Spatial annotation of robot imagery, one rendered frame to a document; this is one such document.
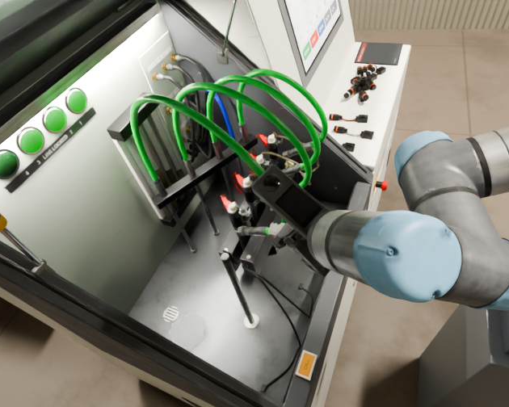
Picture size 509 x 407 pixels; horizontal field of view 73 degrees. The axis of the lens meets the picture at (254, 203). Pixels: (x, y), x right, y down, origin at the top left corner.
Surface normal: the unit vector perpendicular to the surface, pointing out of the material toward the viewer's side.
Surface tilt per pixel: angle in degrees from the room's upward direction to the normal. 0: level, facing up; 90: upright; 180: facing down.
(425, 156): 23
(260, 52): 90
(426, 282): 45
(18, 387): 0
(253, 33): 90
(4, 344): 0
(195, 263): 0
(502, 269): 39
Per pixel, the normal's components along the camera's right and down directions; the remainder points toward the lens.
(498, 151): -0.40, -0.20
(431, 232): 0.23, 0.02
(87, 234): 0.91, 0.22
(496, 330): -0.14, -0.63
